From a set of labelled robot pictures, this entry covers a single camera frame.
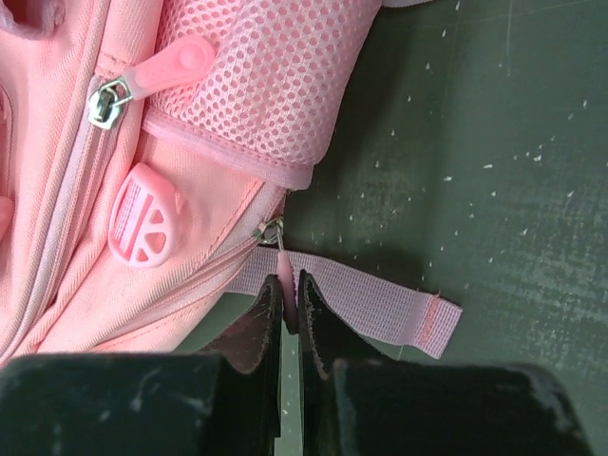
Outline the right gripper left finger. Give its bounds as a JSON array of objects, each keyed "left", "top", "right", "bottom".
[{"left": 1, "top": 275, "right": 283, "bottom": 455}]

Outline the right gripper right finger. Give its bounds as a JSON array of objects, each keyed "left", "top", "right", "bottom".
[{"left": 298, "top": 272, "right": 591, "bottom": 455}]

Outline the pink student backpack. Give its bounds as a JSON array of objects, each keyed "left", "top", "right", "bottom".
[{"left": 1, "top": 1, "right": 462, "bottom": 362}]

